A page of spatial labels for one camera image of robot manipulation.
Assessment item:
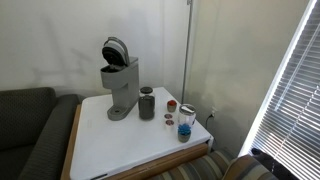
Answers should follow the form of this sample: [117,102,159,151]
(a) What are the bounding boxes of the black power cable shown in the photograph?
[204,113,214,130]

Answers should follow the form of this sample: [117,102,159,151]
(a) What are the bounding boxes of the wooden side table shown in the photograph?
[61,104,208,180]

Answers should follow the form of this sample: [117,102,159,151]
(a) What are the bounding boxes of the striped sofa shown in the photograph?
[147,150,278,180]

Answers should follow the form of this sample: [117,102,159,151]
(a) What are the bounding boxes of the red-topped brown coffee pod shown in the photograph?
[167,100,177,112]

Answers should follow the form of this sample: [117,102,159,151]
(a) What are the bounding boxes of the metal pole stand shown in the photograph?
[181,0,193,103]

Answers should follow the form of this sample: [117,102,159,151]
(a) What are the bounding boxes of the dark grey sofa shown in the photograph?
[0,87,79,180]

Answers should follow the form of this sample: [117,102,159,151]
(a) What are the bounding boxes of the dark glass coffee jar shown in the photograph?
[138,87,155,120]

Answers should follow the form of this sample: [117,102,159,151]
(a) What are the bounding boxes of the white window blinds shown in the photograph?
[252,0,320,180]

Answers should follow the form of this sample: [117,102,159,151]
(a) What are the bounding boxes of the clear jar with metal lid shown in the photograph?
[178,104,196,127]

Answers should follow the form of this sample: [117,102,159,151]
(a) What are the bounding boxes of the grey coffee machine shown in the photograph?
[100,37,139,121]

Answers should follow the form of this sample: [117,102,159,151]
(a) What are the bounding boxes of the white table board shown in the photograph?
[70,87,212,180]

